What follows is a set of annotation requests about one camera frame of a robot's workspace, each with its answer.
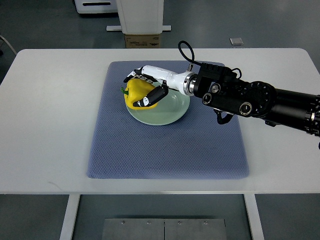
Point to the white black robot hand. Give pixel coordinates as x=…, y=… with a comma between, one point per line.
x=163, y=80

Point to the yellow bell pepper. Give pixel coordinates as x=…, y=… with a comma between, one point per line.
x=136, y=89

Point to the light green plate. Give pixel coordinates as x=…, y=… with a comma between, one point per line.
x=170, y=109

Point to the grey floor plate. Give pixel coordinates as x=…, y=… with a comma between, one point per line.
x=237, y=41

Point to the blue quilted mat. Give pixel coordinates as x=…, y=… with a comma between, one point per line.
x=192, y=147

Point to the cardboard box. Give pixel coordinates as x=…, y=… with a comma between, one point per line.
x=142, y=41

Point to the white cabinet with slot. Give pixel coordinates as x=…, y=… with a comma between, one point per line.
x=95, y=6

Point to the right white table leg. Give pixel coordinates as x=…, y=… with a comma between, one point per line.
x=253, y=217

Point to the white table leg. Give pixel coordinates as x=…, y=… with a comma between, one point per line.
x=70, y=217
x=253, y=217

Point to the white chair edge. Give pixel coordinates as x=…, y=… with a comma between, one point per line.
x=8, y=44

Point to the left white table leg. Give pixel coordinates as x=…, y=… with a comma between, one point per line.
x=70, y=217

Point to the white pedestal base bar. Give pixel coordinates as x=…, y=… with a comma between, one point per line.
x=118, y=28

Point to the white pedestal column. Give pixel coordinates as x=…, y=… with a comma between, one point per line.
x=140, y=17

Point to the metal base plate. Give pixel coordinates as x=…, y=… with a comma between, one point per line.
x=164, y=229

